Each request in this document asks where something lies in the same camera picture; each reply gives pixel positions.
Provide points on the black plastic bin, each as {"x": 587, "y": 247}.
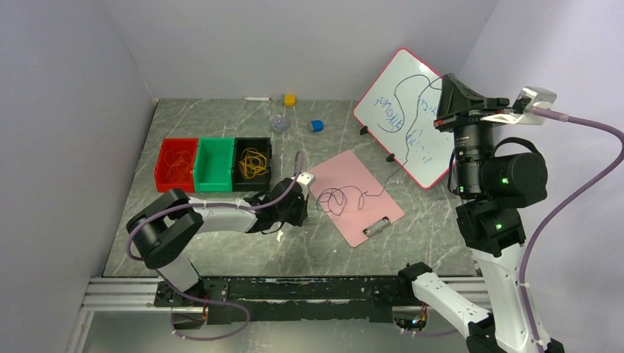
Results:
{"x": 251, "y": 170}

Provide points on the pink clipboard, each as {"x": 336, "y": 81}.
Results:
{"x": 357, "y": 204}

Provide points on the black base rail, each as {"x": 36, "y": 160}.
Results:
{"x": 228, "y": 300}

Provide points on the blue block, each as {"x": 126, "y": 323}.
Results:
{"x": 316, "y": 126}

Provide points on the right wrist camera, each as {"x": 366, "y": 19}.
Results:
{"x": 521, "y": 111}

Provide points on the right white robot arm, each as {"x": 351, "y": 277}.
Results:
{"x": 493, "y": 189}

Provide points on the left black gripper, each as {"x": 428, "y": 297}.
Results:
{"x": 299, "y": 220}

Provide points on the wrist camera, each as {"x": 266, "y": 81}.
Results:
{"x": 305, "y": 179}
{"x": 521, "y": 111}

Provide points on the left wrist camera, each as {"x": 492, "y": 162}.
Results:
{"x": 305, "y": 179}

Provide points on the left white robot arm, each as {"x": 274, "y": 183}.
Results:
{"x": 161, "y": 231}

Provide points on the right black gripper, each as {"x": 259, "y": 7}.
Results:
{"x": 460, "y": 106}

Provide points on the red plastic bin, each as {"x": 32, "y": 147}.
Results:
{"x": 175, "y": 164}

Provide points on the green plastic bin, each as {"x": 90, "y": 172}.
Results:
{"x": 214, "y": 165}

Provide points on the pink framed whiteboard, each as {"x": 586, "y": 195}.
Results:
{"x": 398, "y": 111}

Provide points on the white marker pen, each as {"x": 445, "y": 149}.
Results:
{"x": 252, "y": 98}

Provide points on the yellow cube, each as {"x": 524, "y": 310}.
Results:
{"x": 289, "y": 100}

